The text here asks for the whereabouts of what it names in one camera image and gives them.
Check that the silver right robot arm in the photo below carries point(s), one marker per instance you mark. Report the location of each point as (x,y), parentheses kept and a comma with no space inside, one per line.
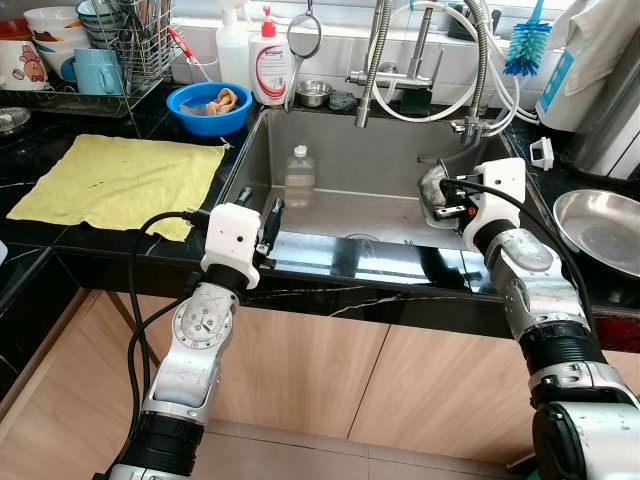
(545,300)

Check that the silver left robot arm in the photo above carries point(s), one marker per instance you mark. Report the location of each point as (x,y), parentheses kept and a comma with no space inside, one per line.
(195,350)

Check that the light wooden kitchen cabinet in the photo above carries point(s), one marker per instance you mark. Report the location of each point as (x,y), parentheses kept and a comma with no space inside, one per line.
(330,380)

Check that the small clear plastic bottle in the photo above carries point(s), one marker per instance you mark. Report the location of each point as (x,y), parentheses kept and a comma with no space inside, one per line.
(300,180)

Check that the blue plastic bowl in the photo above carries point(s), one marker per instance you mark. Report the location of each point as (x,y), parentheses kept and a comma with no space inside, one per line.
(210,122)

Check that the stainless steel sink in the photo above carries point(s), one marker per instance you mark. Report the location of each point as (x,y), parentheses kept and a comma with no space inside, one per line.
(370,170)

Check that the tan item in bowl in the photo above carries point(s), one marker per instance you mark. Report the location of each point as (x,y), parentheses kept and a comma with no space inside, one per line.
(215,100)

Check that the small white plastic clip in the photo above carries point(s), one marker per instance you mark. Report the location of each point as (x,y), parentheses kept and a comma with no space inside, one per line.
(541,153)

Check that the green sponge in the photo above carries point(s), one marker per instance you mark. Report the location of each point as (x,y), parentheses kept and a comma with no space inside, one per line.
(416,100)

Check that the small steel cup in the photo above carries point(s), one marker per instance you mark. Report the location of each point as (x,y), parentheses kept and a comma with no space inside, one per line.
(314,94)

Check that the yellow dish cloth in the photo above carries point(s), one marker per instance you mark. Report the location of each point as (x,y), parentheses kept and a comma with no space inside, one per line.
(120,180)

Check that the dark round scouring pad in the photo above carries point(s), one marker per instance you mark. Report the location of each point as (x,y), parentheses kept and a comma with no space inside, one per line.
(344,101)

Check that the white red dish soap bottle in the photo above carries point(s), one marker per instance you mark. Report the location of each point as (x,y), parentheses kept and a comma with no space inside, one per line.
(271,65)

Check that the plain white pump bottle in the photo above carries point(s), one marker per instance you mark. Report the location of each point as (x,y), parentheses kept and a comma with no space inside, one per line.
(232,50)

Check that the wide steel basin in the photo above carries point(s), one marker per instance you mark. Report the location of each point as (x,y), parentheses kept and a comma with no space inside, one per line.
(600,230)

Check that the chrome tap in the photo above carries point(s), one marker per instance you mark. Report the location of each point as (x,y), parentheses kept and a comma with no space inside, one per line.
(420,60)

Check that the steel spring pull-down faucet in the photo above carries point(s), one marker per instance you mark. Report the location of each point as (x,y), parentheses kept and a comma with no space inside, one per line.
(375,70)

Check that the blue bottle brush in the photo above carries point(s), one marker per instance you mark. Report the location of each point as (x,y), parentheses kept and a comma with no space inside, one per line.
(527,50)

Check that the round metal strainer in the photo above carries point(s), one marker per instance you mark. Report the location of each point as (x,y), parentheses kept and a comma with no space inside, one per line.
(304,35)

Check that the stainless steel cylinder canister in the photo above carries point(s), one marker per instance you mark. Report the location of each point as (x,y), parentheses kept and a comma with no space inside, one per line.
(615,130)

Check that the white water purifier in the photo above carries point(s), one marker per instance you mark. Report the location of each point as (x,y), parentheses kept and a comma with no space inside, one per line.
(580,70)

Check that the light blue mug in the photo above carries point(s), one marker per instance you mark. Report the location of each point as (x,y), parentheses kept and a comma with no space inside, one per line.
(95,72)

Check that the small steel plate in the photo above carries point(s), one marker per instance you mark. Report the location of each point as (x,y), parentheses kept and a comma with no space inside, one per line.
(12,120)

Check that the white cartoon print mug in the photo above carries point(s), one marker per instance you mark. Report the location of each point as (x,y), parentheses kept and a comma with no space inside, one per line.
(22,65)

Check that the white ceramic bowl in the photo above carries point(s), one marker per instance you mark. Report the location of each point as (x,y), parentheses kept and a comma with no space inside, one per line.
(55,20)

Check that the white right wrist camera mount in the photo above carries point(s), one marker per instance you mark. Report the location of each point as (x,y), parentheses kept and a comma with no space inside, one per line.
(497,200)

